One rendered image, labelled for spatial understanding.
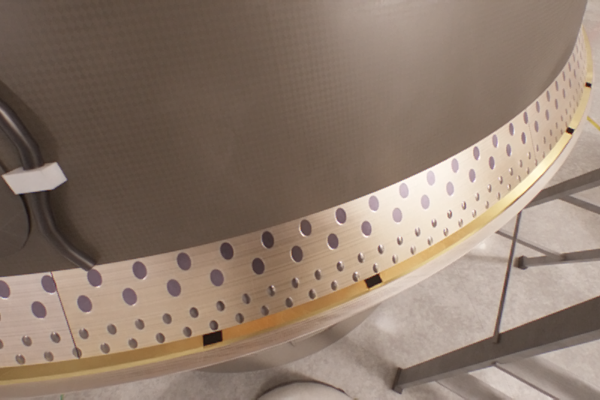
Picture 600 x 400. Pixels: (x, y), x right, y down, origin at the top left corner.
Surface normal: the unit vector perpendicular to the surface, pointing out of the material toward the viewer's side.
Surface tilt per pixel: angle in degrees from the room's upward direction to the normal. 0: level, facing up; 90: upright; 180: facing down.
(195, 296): 43
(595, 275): 0
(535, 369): 0
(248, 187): 62
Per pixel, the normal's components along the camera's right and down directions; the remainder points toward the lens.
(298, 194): 0.30, 0.46
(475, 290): 0.00, -0.53
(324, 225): 0.25, 0.15
